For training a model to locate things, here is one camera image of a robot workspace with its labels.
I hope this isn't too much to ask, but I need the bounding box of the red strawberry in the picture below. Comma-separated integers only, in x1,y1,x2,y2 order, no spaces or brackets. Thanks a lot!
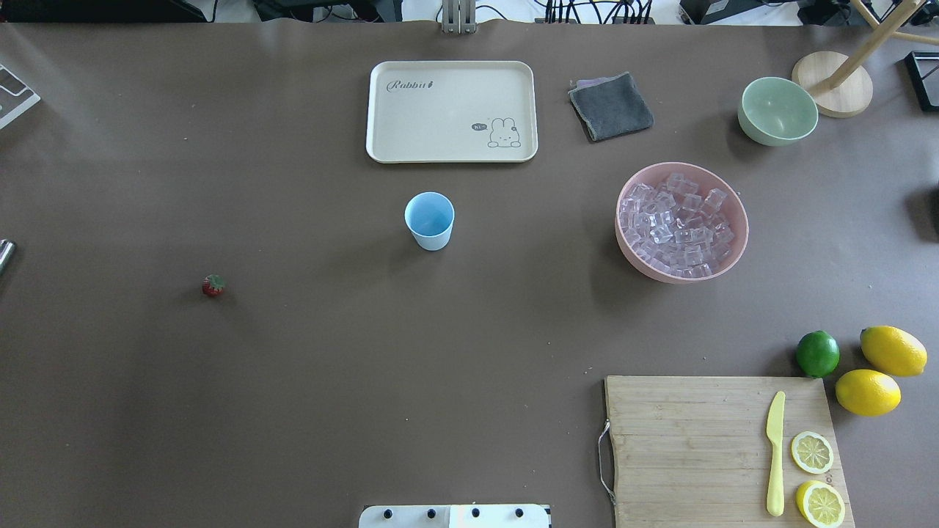
201,274,226,297

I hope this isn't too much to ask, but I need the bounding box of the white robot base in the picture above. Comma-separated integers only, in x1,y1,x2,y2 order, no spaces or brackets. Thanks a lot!
358,502,552,527

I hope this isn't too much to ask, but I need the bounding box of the light blue plastic cup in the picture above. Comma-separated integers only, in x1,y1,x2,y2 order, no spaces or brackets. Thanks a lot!
403,191,455,252

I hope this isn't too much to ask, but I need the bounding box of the pink bowl of ice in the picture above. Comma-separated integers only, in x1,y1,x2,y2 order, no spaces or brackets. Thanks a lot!
615,163,749,285

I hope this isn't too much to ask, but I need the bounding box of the cream rabbit serving tray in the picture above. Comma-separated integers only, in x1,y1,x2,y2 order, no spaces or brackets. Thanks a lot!
365,60,539,164

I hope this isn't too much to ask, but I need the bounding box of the grey folded cloth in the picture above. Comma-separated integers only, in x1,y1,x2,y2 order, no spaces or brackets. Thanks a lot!
568,71,654,142

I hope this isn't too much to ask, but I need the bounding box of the wooden cutting board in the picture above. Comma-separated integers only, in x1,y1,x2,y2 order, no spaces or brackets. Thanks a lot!
604,375,838,527

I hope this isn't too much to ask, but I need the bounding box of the green ceramic bowl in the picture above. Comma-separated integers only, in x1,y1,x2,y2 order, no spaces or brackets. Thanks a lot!
737,77,819,147

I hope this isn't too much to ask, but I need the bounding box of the yellow plastic knife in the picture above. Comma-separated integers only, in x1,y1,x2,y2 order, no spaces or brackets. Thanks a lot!
765,391,786,517

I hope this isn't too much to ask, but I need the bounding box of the green lime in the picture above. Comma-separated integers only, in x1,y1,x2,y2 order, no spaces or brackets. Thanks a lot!
795,330,841,378

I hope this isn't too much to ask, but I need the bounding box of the lemon half upper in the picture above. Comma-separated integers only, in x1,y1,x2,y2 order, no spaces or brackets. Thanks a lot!
789,430,835,474

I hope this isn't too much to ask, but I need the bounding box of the lemon half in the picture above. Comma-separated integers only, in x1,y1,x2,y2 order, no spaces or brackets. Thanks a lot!
789,430,835,474
795,480,847,527

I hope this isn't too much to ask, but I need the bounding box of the yellow lemon near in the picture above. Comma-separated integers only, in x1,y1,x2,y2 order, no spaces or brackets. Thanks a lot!
835,369,902,417

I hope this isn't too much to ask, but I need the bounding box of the yellow lemon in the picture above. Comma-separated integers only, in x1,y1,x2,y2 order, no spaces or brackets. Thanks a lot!
860,326,928,377
835,369,902,417

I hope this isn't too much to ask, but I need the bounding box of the lemon half lower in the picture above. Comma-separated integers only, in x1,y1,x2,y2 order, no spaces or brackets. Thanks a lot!
795,480,847,527

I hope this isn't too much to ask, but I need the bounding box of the yellow lemon far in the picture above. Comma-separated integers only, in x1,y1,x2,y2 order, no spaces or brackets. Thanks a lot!
860,326,928,377

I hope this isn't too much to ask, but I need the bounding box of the steel muddler black tip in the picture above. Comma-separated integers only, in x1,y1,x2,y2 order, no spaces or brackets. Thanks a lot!
0,238,17,276

